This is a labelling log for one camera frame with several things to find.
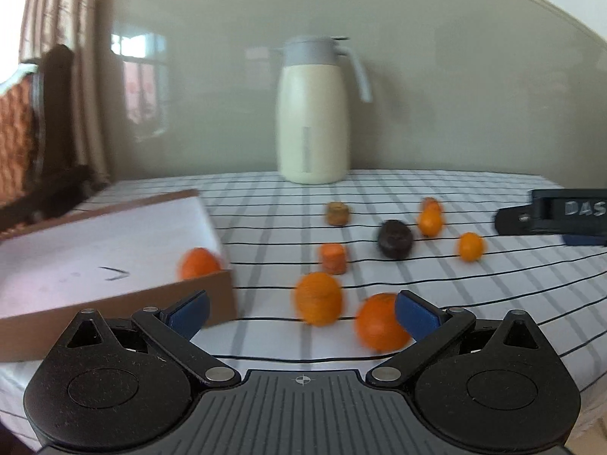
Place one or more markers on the cardboard box with white inside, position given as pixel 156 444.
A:
pixel 95 251

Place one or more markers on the orange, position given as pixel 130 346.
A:
pixel 199 264
pixel 377 324
pixel 318 299

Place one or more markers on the cream thermos jug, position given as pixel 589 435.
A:
pixel 313 123

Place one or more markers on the brown woven cushion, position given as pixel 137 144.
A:
pixel 16 147

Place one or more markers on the dark purple round fruit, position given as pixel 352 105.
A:
pixel 395 239

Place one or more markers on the brown carrot piece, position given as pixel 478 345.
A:
pixel 337 214

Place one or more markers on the orange carrot piece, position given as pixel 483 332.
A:
pixel 333 259

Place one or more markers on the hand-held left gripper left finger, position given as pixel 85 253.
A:
pixel 189 313

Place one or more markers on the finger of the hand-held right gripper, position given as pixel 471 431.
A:
pixel 585 240
pixel 512 221

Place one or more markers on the wicker chair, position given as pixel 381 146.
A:
pixel 59 118

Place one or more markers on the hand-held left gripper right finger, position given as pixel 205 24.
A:
pixel 417 315

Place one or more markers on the small reddish kumquat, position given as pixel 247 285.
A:
pixel 430 204

